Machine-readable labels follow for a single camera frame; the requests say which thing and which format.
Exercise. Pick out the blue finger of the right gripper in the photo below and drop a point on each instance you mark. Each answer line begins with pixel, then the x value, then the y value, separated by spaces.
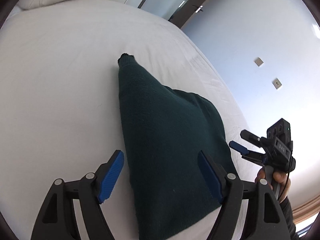
pixel 239 148
pixel 250 137

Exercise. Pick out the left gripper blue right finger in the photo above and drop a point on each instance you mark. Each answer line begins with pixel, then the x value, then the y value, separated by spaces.
pixel 210 177

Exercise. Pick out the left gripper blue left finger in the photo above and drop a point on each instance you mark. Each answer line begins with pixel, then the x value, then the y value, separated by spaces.
pixel 108 174

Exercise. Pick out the dark green knit sweater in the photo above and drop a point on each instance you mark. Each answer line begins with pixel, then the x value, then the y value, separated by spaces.
pixel 164 130

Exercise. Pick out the black sleeved right forearm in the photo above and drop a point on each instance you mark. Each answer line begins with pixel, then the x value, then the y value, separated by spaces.
pixel 287 211

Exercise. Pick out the white bed mattress sheet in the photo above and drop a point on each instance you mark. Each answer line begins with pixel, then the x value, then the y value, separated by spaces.
pixel 60 113

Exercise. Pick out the dark brown door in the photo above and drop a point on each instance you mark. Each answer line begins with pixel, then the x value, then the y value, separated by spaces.
pixel 185 12

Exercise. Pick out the metal door handle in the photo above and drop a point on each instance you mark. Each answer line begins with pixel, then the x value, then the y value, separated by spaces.
pixel 197 8

